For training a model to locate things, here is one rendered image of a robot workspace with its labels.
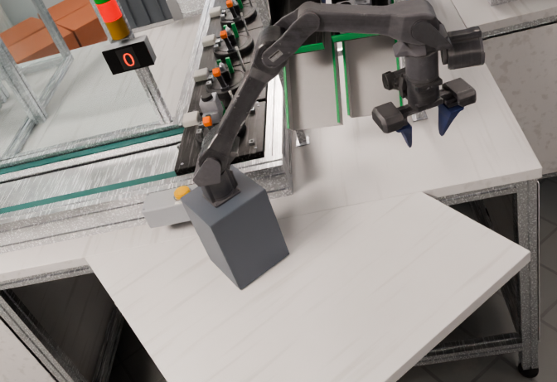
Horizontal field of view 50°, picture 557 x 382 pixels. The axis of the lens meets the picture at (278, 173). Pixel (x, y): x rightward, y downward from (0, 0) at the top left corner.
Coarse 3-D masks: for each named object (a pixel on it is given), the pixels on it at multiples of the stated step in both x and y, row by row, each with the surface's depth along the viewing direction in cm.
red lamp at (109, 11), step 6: (114, 0) 150; (96, 6) 150; (102, 6) 149; (108, 6) 149; (114, 6) 150; (102, 12) 150; (108, 12) 150; (114, 12) 151; (120, 12) 152; (108, 18) 151; (114, 18) 151
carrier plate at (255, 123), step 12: (264, 108) 166; (252, 120) 162; (264, 120) 161; (192, 132) 166; (252, 132) 158; (264, 132) 157; (180, 144) 163; (192, 144) 161; (240, 144) 155; (264, 144) 154; (180, 156) 158; (192, 156) 157; (240, 156) 151; (252, 156) 151; (180, 168) 154; (192, 168) 153
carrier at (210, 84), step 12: (216, 60) 181; (228, 60) 180; (240, 60) 179; (204, 72) 188; (228, 72) 178; (240, 72) 182; (204, 84) 186; (216, 84) 180; (228, 84) 178; (192, 96) 182; (228, 96) 175; (264, 96) 170; (192, 108) 177
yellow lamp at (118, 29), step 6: (120, 18) 152; (108, 24) 152; (114, 24) 152; (120, 24) 153; (126, 24) 155; (108, 30) 154; (114, 30) 153; (120, 30) 153; (126, 30) 154; (114, 36) 154; (120, 36) 154
